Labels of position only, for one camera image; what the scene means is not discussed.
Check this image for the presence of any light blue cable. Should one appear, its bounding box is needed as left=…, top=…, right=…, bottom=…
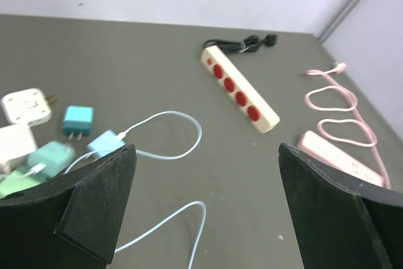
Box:
left=62, top=110, right=208, bottom=269

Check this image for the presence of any white cube charger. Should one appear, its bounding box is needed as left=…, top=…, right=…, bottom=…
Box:
left=1, top=123, right=37, bottom=175

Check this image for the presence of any pink power cord with plug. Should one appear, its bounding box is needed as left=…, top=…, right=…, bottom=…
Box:
left=304, top=62, right=392, bottom=190

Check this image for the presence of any beige wooden power strip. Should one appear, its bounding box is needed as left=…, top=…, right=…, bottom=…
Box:
left=200, top=45, right=280, bottom=134

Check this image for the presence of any pink power strip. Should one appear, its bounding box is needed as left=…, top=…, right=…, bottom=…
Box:
left=297, top=131, right=385, bottom=187

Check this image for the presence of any green plug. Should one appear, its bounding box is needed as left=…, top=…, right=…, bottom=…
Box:
left=1, top=165, right=47, bottom=198

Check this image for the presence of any teal plug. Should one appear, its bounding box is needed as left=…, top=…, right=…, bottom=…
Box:
left=27, top=141, right=75, bottom=178

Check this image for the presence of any white square plug adapter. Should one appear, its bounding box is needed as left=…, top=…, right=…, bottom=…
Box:
left=1, top=88, right=58, bottom=127

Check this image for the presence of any black power cord with plug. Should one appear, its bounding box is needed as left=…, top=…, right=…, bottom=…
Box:
left=202, top=33, right=280, bottom=54

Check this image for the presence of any blue plug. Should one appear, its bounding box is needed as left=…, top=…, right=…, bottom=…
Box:
left=87, top=130, right=125, bottom=159

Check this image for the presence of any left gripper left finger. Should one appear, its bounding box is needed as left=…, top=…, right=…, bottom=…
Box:
left=1, top=145, right=137, bottom=269

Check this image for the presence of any teal charger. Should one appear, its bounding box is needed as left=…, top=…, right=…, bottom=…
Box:
left=62, top=105, right=93, bottom=140

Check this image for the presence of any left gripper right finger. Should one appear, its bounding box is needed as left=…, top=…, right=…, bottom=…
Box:
left=278, top=143, right=402, bottom=269

